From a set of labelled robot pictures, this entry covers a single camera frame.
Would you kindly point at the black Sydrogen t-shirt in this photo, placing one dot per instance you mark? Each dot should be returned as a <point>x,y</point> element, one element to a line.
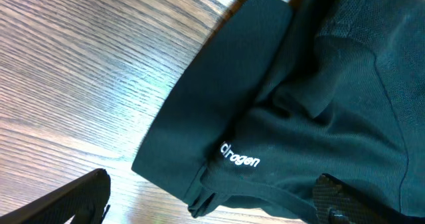
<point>281,95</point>

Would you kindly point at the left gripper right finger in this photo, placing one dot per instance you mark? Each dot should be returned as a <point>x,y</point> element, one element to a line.
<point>338,203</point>

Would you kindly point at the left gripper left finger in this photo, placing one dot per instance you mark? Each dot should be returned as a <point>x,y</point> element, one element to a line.
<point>84,200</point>

